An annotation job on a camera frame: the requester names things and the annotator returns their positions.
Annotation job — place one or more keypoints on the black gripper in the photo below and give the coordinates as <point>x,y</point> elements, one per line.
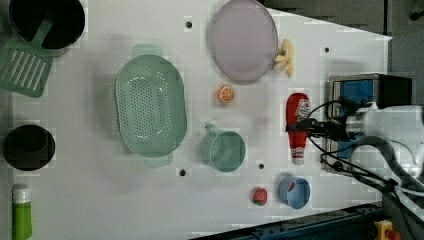
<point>334,129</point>

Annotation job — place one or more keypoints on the red plush ketchup bottle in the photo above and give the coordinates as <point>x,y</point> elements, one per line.
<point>297,109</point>

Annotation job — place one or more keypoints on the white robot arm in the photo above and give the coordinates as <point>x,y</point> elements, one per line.
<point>396,131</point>

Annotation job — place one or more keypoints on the lilac round plate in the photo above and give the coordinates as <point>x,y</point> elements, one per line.
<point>243,40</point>

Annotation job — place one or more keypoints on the watermelon slice toy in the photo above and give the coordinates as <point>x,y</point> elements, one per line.
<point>291,186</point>

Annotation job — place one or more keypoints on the yellow plush banana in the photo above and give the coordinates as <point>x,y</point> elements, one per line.
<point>284,58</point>

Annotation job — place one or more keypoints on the blue cup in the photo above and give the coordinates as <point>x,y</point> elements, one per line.
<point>299,196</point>

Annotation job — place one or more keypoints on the red plush strawberry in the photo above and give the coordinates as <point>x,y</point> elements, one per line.
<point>260,197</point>

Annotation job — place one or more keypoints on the green mug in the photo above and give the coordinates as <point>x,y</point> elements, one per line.
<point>225,151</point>

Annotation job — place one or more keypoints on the orange slice toy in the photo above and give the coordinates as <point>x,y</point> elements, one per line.
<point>225,94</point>

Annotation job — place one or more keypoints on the black toaster oven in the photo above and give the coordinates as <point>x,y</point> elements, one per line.
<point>359,94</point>

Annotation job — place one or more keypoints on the yellow red emergency button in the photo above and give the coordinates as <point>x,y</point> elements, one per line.
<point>385,231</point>

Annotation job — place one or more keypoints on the green perforated colander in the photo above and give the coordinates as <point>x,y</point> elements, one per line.
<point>150,103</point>

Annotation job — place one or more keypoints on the black round container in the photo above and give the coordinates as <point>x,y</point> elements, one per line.
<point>29,147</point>

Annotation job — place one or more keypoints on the green slotted spatula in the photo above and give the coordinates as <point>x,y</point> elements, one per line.
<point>25,66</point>

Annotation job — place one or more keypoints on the green white bottle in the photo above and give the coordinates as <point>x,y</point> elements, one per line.
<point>22,213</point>

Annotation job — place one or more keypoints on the black pot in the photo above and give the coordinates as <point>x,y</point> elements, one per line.
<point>66,16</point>

